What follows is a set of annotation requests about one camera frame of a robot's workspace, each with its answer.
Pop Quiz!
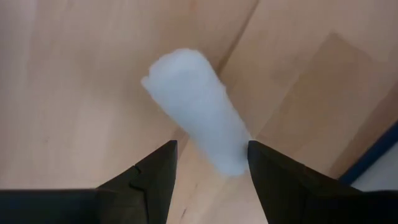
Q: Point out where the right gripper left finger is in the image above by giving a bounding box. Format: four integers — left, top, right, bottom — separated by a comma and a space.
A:
95, 140, 178, 224

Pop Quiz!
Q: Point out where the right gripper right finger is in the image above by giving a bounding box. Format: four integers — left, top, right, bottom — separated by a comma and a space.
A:
248, 140, 363, 224

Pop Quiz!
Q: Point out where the white gauze roll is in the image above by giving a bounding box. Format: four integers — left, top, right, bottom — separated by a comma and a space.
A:
140, 48, 253, 177

